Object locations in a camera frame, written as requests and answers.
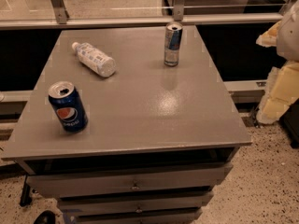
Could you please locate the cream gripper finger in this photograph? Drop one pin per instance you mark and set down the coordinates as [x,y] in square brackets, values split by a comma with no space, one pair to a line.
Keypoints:
[269,37]
[281,91]

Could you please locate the silver blue Red Bull can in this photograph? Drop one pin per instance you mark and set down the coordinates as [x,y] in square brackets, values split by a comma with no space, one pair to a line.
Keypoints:
[173,34]

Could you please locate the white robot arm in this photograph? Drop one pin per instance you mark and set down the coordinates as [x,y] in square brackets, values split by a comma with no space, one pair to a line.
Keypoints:
[288,35]

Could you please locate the blue Pepsi can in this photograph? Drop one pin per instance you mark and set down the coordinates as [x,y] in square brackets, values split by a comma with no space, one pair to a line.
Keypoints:
[66,103]

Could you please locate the clear plastic water bottle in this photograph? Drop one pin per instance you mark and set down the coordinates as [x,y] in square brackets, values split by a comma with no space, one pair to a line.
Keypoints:
[95,59]

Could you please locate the middle grey drawer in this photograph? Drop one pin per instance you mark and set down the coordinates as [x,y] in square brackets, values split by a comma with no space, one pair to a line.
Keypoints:
[138,203]

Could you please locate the grey drawer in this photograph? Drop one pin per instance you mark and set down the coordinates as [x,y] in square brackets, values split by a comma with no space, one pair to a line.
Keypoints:
[147,217]
[138,203]
[122,181]

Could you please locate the grey drawer cabinet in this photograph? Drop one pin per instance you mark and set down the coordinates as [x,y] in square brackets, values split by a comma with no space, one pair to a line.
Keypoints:
[145,115]

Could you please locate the bottom grey drawer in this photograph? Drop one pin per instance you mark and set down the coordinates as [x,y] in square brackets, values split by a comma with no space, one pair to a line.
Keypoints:
[147,217]

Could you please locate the top grey drawer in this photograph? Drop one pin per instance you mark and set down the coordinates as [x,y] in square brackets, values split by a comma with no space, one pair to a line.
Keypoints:
[122,181]

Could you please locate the black object at floor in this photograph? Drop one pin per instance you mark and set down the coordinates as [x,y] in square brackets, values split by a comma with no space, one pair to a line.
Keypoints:
[46,217]

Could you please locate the metal railing frame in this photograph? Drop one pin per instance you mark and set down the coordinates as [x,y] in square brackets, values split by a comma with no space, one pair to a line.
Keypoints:
[67,14]

